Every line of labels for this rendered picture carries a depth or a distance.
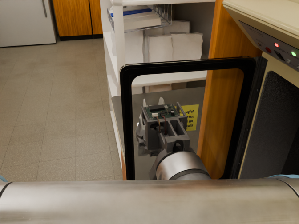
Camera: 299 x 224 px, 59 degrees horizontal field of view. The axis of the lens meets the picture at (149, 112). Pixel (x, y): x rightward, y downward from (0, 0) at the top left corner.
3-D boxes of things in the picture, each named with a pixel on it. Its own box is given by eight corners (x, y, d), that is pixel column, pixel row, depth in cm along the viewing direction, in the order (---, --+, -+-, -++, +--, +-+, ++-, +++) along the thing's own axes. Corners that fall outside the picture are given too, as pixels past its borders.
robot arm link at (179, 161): (208, 199, 42) (157, 210, 40) (197, 178, 45) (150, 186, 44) (214, 164, 38) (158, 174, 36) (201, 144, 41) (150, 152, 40)
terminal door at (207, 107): (228, 183, 80) (258, 56, 59) (127, 197, 76) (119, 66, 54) (228, 181, 81) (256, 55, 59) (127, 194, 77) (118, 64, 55)
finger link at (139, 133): (154, 115, 56) (165, 141, 49) (154, 122, 57) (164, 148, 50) (132, 118, 56) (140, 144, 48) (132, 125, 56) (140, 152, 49)
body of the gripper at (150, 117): (178, 99, 50) (203, 138, 40) (176, 135, 55) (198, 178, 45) (138, 104, 49) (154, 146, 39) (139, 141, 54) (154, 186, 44)
